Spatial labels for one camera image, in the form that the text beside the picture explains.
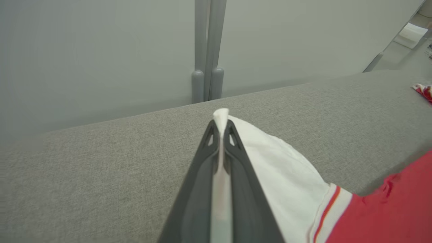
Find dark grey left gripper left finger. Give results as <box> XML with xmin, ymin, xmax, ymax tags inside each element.
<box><xmin>157</xmin><ymin>119</ymin><xmax>220</xmax><ymax>243</ymax></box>

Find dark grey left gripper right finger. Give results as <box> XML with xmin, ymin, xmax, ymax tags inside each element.
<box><xmin>223</xmin><ymin>119</ymin><xmax>286</xmax><ymax>243</ymax></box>

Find red jersey with white sleeves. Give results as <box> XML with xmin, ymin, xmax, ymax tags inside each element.
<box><xmin>210</xmin><ymin>108</ymin><xmax>432</xmax><ymax>243</ymax></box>

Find red shorts with white stripe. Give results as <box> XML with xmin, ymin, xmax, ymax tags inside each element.
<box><xmin>412</xmin><ymin>83</ymin><xmax>432</xmax><ymax>104</ymax></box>

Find grey metal partition post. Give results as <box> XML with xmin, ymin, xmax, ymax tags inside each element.
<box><xmin>191</xmin><ymin>0</ymin><xmax>227</xmax><ymax>104</ymax></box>

